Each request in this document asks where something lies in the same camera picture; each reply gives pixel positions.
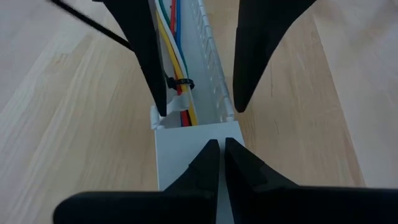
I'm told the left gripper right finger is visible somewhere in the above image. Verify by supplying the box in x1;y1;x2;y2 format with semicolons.
224;137;398;224

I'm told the white duct cover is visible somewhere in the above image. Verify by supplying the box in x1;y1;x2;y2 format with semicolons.
154;120;246;224

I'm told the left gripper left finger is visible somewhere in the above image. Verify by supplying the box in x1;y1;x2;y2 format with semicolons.
52;139;221;224

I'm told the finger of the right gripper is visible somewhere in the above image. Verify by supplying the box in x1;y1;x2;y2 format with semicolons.
232;0;318;113
92;0;168;118

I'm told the white slotted cable duct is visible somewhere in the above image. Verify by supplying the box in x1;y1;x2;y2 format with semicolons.
150;0;236;131

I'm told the green cable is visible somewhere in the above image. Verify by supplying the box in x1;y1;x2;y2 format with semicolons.
157;0;172;29

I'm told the bundle of coloured cables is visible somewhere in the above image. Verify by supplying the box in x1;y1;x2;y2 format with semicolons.
154;0;190;114

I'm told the black zip tie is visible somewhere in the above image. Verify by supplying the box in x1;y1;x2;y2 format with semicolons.
49;0;196;91

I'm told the bundle of coloured wires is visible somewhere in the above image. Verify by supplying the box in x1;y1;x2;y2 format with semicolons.
155;12;199;126
169;0;192;128

